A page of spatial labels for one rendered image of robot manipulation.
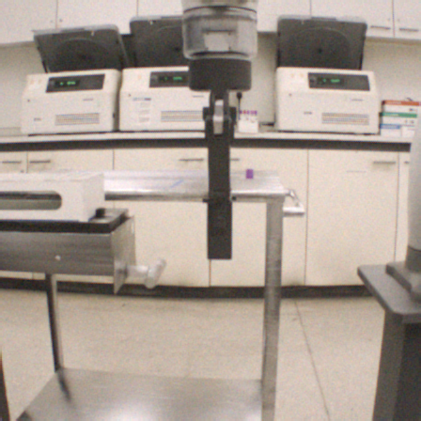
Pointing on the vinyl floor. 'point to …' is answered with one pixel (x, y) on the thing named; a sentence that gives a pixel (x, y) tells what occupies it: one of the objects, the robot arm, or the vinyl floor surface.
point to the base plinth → (187, 289)
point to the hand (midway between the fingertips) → (219, 229)
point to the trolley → (179, 394)
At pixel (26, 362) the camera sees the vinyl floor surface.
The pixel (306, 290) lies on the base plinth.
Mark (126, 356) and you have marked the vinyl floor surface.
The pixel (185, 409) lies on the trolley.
